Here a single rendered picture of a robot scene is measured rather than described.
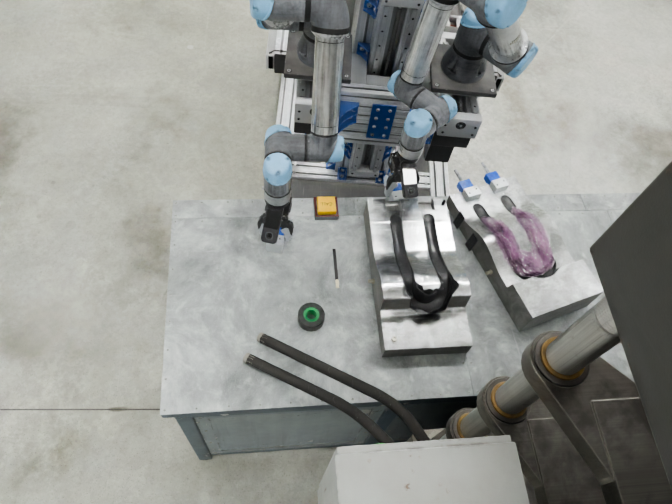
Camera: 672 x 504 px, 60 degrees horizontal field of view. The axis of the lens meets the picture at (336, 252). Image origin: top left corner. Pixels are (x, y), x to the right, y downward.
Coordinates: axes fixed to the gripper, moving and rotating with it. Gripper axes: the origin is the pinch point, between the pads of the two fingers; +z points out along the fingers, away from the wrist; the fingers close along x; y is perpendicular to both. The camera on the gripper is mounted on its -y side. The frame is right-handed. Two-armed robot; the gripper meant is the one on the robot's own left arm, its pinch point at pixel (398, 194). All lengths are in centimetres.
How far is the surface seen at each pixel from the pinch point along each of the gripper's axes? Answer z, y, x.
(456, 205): -0.9, -7.7, -17.9
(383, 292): -8.7, -37.9, 16.9
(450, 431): -19, -81, 13
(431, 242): -3.3, -21.4, -4.2
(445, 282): -6.3, -36.9, -3.0
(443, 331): -1, -50, 1
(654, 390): -99, -93, 17
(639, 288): -103, -83, 16
